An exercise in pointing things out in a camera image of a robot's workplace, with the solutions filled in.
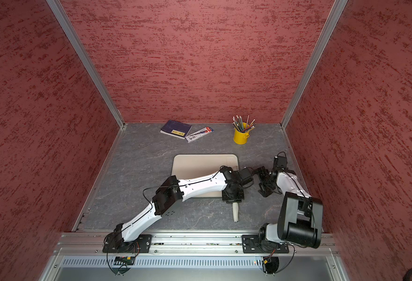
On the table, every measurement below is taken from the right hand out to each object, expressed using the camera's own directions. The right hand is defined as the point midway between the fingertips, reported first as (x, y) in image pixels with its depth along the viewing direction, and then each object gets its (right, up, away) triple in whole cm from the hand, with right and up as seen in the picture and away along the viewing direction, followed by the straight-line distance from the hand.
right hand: (253, 181), depth 89 cm
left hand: (-9, -10, -6) cm, 15 cm away
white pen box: (-30, +26, +24) cm, 46 cm away
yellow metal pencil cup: (-4, +23, +17) cm, 29 cm away
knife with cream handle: (-10, -11, -6) cm, 16 cm away
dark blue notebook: (-47, +29, +28) cm, 62 cm away
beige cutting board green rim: (-33, +6, +11) cm, 35 cm away
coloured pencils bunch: (-5, +32, +16) cm, 36 cm away
